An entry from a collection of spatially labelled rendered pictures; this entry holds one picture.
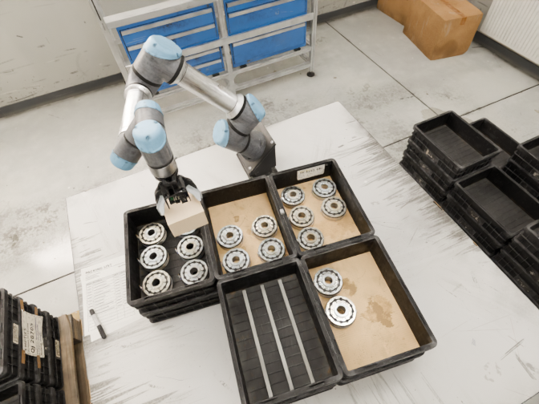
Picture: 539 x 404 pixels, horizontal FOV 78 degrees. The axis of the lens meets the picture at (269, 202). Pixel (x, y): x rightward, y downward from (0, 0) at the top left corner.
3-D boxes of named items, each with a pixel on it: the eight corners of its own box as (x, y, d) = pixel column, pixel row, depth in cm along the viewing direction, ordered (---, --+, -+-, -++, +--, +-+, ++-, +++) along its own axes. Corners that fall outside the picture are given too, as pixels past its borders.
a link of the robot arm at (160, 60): (245, 124, 156) (131, 58, 122) (265, 101, 149) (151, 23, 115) (250, 141, 149) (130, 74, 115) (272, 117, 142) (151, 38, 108)
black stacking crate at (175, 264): (135, 227, 142) (123, 212, 133) (203, 209, 146) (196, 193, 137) (139, 317, 120) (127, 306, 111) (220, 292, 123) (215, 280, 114)
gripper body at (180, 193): (168, 211, 101) (156, 186, 91) (161, 191, 106) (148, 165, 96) (192, 201, 103) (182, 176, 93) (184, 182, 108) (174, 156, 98)
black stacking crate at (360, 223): (269, 191, 150) (268, 175, 141) (330, 175, 153) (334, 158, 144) (298, 269, 127) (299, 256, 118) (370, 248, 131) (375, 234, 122)
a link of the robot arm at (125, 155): (119, 81, 128) (99, 163, 95) (133, 58, 123) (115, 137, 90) (148, 98, 135) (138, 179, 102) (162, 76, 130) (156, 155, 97)
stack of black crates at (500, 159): (439, 154, 246) (451, 131, 227) (470, 140, 252) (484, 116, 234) (480, 192, 224) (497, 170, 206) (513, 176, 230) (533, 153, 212)
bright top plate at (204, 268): (178, 265, 126) (177, 264, 125) (204, 256, 127) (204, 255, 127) (184, 288, 120) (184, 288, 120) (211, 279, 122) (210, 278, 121)
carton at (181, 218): (162, 202, 120) (156, 189, 114) (194, 190, 122) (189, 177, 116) (174, 236, 111) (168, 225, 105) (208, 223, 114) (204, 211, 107)
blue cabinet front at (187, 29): (143, 94, 278) (115, 26, 232) (224, 70, 293) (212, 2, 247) (144, 96, 276) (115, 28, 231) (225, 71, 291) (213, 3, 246)
